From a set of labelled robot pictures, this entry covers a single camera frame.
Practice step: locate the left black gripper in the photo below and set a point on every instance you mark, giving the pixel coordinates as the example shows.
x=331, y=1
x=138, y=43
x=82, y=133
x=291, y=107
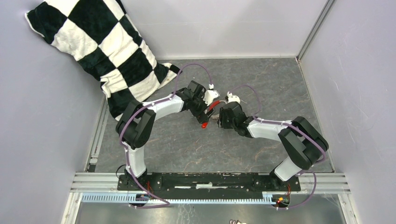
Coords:
x=201, y=116

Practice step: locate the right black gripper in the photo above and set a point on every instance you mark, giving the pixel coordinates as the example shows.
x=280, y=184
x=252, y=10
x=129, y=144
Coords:
x=221, y=122

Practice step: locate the large metal keyring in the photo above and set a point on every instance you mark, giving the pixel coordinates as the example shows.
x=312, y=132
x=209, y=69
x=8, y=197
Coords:
x=214, y=107

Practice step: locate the red key tag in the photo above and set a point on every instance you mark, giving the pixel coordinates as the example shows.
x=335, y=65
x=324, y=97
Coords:
x=204, y=125

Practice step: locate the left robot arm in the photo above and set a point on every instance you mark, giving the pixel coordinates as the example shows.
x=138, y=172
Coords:
x=136, y=124

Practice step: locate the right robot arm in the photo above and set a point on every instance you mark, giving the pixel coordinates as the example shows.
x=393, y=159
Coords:
x=304, y=145

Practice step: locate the black white checkered cloth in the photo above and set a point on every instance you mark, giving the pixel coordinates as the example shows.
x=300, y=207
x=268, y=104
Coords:
x=103, y=40

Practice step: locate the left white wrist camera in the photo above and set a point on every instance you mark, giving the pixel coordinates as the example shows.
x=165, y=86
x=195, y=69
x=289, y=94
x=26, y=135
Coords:
x=210, y=96

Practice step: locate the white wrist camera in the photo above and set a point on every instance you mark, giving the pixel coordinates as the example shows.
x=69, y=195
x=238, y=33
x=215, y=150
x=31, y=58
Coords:
x=231, y=98
x=210, y=96

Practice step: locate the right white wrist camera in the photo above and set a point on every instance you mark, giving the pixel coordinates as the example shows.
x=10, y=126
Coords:
x=231, y=98

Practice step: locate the aluminium frame rail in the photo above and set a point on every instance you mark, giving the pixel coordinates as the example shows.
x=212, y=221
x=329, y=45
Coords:
x=102, y=188

